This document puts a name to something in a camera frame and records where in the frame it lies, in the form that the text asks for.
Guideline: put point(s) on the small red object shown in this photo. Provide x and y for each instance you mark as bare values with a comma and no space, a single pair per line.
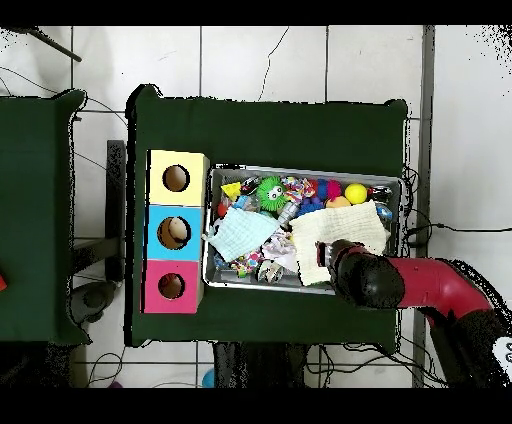
2,283

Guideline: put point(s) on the dark thin rod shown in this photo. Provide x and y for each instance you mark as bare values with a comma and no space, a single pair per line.
56,47

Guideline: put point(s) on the blue floor ball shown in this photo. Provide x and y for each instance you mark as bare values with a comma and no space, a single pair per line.
208,379

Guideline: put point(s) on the black stand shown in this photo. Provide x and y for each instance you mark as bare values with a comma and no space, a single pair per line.
116,192

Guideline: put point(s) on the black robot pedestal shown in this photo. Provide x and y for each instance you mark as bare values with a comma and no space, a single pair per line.
260,366

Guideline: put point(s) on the yellow ball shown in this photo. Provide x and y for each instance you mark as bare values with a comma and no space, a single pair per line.
355,194

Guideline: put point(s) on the cream muslin cloth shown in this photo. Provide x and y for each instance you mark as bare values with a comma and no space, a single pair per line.
340,226

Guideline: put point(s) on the grey plastic base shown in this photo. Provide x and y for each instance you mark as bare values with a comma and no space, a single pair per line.
94,298

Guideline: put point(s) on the silver toy car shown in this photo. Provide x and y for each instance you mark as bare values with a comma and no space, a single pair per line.
288,212

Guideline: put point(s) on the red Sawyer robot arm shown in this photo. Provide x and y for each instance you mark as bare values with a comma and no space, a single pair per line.
432,284

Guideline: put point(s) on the blue spiky ball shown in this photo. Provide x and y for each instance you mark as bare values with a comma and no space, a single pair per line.
310,207

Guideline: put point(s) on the light blue muslin cloth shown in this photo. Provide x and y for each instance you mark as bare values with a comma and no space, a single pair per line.
240,236

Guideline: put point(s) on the yellow cheese wedge toy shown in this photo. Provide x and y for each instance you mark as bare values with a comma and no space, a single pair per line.
232,190

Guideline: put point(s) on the wooden box with three holes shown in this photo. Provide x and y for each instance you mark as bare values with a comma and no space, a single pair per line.
192,248

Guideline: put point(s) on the dark green side tablecloth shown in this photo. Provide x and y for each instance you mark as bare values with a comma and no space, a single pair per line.
28,220

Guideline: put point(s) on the green spiky toy with eyes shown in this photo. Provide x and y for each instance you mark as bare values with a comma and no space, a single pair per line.
267,199

